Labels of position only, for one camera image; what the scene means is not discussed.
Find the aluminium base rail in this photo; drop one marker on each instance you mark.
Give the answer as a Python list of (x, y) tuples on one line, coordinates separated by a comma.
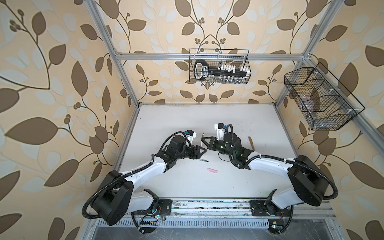
[(226, 213)]

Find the black wire basket back wall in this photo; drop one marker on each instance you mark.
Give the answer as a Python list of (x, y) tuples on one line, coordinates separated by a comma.
[(223, 56)]

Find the black wire basket wall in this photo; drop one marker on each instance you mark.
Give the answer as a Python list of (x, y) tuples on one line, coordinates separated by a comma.
[(326, 103), (223, 56)]

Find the black wire basket right wall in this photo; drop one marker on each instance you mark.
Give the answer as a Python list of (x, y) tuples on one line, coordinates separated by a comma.
[(326, 103)]

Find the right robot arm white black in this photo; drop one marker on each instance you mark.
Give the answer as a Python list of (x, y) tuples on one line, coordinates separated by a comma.
[(291, 181)]

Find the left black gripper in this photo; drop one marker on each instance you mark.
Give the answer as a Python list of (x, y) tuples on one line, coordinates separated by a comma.
[(196, 149)]

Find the brown pen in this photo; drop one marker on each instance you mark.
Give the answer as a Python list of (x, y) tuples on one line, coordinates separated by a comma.
[(251, 143)]

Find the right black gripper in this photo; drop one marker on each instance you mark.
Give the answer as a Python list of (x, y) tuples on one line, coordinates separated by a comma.
[(212, 142)]

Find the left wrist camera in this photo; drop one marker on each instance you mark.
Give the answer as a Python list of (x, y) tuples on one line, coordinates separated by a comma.
[(191, 135)]

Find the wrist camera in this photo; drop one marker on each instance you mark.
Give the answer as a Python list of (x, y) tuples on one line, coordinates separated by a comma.
[(191, 135), (220, 128)]

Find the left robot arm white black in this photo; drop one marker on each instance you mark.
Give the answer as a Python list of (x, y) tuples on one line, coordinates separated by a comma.
[(117, 194)]

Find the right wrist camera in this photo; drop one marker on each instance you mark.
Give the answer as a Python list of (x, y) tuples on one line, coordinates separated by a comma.
[(220, 128)]

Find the pink pen cap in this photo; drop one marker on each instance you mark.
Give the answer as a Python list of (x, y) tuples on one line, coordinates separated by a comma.
[(212, 170)]

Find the black tool in basket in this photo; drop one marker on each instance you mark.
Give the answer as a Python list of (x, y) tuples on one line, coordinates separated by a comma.
[(222, 72)]

